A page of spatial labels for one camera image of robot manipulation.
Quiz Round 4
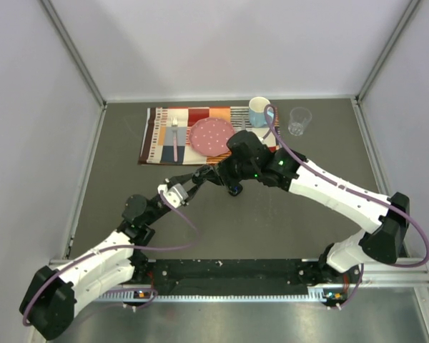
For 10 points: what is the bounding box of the pink dotted plate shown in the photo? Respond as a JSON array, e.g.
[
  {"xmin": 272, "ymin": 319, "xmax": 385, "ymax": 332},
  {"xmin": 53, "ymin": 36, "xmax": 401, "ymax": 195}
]
[{"xmin": 188, "ymin": 117, "xmax": 236, "ymax": 157}]

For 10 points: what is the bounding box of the glossy black charging case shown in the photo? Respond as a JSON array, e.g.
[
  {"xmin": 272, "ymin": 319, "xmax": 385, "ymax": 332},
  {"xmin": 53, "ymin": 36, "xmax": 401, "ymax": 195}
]
[{"xmin": 228, "ymin": 184, "xmax": 243, "ymax": 197}]

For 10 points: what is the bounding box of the light blue mug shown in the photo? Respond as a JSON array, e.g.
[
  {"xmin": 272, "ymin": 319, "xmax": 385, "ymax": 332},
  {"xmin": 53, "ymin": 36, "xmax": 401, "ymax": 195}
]
[{"xmin": 248, "ymin": 96, "xmax": 270, "ymax": 128}]

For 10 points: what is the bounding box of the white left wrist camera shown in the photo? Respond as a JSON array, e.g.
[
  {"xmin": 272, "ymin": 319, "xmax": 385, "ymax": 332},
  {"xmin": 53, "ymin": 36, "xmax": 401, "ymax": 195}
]
[{"xmin": 157, "ymin": 184, "xmax": 189, "ymax": 208}]

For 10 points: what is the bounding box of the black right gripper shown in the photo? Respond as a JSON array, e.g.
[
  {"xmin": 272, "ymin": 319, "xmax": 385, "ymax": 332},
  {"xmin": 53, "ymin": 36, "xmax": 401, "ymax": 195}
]
[{"xmin": 201, "ymin": 156, "xmax": 258, "ymax": 192}]

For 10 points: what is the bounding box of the fork with pink handle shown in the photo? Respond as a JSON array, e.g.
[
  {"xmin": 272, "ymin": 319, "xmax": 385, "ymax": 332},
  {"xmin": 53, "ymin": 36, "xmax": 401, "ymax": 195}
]
[{"xmin": 172, "ymin": 117, "xmax": 178, "ymax": 163}]

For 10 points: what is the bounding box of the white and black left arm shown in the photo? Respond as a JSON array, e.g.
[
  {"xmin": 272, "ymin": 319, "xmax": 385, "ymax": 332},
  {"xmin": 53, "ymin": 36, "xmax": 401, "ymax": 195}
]
[{"xmin": 19, "ymin": 165, "xmax": 222, "ymax": 340}]

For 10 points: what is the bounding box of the colourful patchwork placemat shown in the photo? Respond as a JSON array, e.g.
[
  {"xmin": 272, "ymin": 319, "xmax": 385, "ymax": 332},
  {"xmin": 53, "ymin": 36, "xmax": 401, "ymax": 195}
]
[{"xmin": 139, "ymin": 106, "xmax": 280, "ymax": 165}]

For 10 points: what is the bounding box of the aluminium frame rail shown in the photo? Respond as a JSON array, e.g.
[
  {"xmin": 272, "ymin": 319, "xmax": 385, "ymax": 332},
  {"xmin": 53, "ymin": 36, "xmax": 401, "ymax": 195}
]
[{"xmin": 42, "ymin": 259, "xmax": 429, "ymax": 304}]

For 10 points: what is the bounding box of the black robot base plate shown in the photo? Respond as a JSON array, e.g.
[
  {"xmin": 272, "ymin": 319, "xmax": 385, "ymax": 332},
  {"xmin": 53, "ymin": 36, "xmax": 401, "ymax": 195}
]
[{"xmin": 144, "ymin": 259, "xmax": 360, "ymax": 296}]

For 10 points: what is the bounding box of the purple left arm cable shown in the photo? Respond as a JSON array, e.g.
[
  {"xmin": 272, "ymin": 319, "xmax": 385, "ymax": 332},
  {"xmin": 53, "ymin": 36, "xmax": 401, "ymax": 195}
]
[{"xmin": 21, "ymin": 191, "xmax": 201, "ymax": 327}]

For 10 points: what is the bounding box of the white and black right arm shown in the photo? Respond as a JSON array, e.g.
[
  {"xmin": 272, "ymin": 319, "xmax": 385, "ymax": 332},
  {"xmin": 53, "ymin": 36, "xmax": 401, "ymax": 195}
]
[{"xmin": 216, "ymin": 130, "xmax": 410, "ymax": 283}]

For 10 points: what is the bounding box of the clear drinking glass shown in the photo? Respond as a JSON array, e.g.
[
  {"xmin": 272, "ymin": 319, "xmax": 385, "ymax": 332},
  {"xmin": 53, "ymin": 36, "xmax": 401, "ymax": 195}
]
[{"xmin": 288, "ymin": 107, "xmax": 312, "ymax": 136}]

